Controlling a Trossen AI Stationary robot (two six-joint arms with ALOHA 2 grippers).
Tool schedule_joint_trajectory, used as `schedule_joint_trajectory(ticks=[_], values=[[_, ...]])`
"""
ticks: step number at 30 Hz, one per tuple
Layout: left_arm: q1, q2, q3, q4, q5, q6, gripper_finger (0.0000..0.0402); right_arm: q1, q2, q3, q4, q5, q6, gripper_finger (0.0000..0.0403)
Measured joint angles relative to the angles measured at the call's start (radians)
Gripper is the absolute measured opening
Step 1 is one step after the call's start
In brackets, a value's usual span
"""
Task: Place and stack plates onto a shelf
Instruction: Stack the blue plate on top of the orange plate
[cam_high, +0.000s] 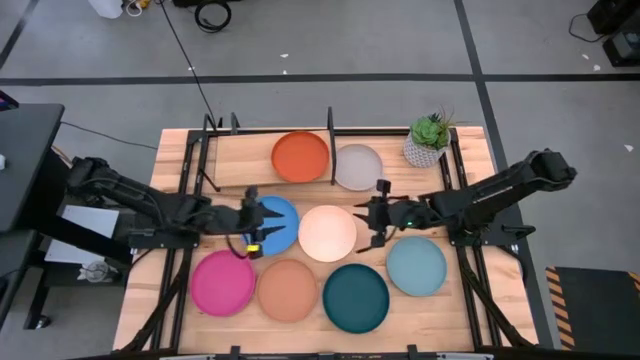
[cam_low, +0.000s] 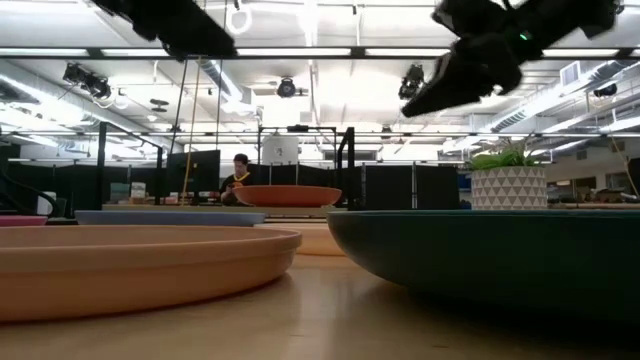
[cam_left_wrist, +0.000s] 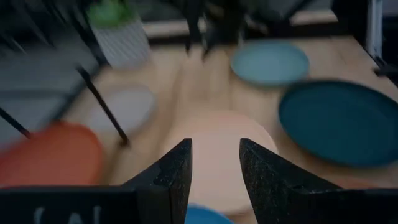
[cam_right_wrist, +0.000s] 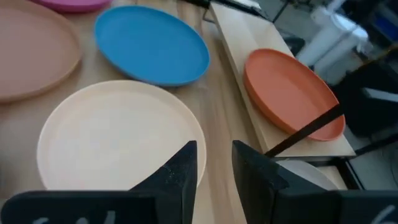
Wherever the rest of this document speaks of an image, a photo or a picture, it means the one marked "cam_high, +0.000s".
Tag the black equipment case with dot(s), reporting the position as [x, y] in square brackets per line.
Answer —
[615, 15]

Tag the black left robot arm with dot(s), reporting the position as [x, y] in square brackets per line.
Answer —
[125, 195]

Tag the white container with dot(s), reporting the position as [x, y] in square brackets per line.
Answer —
[106, 7]

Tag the black desk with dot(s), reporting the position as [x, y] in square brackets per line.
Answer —
[25, 160]

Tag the terracotta plate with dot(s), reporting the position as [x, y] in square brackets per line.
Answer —
[287, 290]

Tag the succulent in white pot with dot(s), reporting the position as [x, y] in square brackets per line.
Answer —
[422, 155]

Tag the grey plate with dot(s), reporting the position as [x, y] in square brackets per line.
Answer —
[359, 167]

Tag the pink plate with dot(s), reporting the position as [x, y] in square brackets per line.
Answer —
[222, 283]

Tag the black equipment box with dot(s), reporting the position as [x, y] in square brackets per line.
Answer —
[625, 50]

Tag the black mat with hazard stripes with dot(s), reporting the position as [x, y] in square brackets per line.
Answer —
[595, 305]

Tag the dark teal plate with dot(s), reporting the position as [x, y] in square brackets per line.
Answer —
[355, 298]

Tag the clear plastic bag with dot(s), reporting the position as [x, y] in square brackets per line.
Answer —
[97, 272]

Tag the cream plate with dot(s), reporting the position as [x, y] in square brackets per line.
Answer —
[327, 233]

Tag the black metal shelf frame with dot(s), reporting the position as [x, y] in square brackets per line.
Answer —
[330, 120]

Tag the black aluminium table frame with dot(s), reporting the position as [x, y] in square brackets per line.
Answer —
[380, 132]

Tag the white panel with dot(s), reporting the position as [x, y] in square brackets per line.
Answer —
[67, 252]

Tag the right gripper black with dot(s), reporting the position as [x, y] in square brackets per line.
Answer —
[390, 215]

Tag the light blue plate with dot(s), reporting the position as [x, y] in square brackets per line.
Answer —
[416, 266]

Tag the orange plate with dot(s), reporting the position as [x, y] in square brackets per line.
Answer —
[300, 156]

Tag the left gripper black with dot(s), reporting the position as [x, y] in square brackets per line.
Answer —
[252, 222]

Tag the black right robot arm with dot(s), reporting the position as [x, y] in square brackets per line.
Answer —
[500, 187]

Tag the black caster wheel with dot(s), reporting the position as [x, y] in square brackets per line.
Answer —
[42, 321]

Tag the dark device with red edge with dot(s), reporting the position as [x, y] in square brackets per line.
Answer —
[6, 102]

